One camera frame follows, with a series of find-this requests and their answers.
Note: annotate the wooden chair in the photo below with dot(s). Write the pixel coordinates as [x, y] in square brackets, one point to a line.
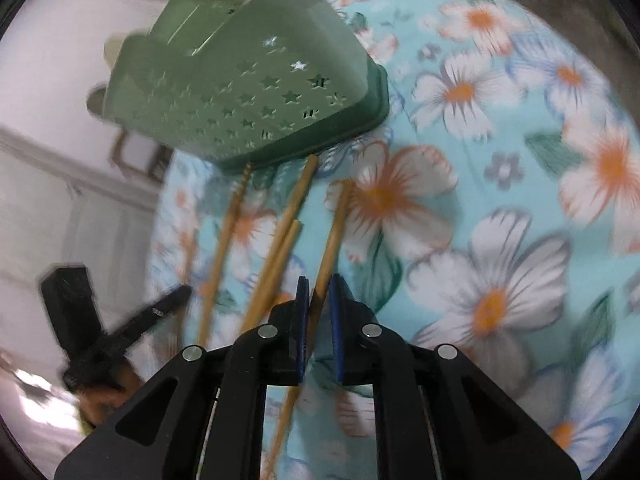
[150, 160]

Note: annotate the floral blue blanket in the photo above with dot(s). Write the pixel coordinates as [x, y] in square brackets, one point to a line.
[475, 210]

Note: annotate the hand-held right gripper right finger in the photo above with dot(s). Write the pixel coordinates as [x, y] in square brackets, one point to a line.
[400, 385]

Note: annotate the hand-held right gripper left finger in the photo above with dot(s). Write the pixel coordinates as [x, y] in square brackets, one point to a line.
[240, 385]

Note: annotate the green star-cutout utensil basket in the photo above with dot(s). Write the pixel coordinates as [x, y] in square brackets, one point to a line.
[240, 90]

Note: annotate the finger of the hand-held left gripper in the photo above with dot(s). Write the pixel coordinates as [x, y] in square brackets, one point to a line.
[70, 305]
[150, 315]

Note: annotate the metal spoon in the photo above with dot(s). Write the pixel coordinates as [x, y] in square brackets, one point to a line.
[102, 102]

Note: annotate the person's left hand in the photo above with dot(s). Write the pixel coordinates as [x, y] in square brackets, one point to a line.
[107, 402]

